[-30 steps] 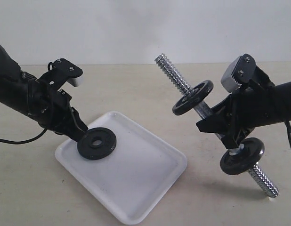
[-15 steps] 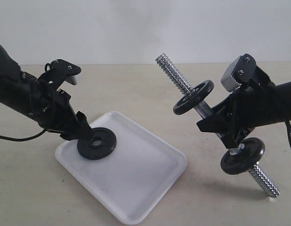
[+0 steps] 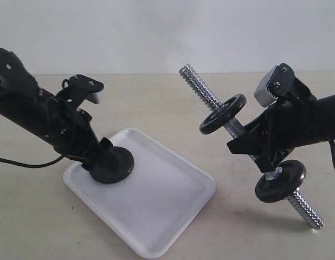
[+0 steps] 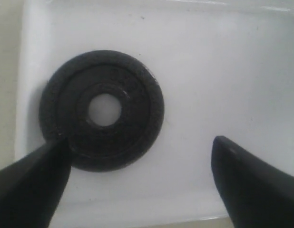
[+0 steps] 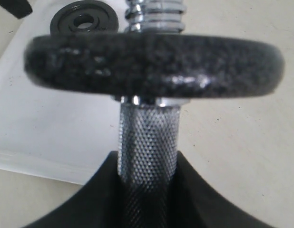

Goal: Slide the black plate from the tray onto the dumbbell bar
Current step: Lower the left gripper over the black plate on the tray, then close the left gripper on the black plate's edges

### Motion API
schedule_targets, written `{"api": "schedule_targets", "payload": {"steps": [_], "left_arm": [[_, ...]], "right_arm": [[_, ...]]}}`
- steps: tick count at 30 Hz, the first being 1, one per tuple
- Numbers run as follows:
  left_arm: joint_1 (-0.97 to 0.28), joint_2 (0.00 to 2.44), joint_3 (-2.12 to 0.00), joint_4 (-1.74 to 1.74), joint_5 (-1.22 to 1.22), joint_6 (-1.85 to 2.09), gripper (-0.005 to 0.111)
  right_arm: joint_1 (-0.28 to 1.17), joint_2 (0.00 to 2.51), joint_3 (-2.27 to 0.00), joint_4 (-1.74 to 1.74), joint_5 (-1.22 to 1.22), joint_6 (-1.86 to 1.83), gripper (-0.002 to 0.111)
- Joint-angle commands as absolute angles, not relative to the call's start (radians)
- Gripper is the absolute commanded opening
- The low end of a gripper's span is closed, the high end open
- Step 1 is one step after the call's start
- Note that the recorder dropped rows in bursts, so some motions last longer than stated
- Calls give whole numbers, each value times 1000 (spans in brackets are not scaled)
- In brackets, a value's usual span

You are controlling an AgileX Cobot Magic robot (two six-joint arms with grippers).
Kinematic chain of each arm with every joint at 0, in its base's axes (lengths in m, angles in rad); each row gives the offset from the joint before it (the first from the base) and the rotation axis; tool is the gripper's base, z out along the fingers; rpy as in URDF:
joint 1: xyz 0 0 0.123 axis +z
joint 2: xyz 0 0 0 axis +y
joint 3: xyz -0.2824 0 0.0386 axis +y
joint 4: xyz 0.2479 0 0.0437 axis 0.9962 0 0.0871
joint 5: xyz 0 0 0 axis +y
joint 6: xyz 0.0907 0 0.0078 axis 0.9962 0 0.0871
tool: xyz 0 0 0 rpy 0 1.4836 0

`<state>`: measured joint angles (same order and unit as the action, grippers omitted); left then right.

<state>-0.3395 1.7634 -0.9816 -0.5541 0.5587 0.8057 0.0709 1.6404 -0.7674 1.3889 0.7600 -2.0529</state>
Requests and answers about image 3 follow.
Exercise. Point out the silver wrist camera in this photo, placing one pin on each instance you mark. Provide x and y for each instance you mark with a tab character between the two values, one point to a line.
265	93
86	88

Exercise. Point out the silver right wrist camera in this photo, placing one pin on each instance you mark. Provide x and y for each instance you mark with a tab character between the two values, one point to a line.
265	93

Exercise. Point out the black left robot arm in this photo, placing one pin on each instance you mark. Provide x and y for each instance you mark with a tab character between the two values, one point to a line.
24	102

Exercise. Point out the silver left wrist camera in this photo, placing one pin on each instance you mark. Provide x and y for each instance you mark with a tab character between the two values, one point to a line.
86	88

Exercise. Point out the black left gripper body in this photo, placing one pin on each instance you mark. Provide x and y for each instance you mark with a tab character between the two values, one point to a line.
70	132

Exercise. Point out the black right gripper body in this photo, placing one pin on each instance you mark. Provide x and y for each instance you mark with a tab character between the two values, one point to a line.
288	127

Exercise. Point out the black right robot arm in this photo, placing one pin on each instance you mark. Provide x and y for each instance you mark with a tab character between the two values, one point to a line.
324	109

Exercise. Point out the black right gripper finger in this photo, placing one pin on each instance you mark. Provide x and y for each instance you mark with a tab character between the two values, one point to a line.
248	140
267	161

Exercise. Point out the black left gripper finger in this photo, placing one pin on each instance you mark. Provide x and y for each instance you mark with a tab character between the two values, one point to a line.
89	161
107	162

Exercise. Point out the white plastic tray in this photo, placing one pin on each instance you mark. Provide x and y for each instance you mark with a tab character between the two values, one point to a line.
151	208

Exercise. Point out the black weight plate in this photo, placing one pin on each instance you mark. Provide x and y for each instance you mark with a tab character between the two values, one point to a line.
291	177
228	111
127	164

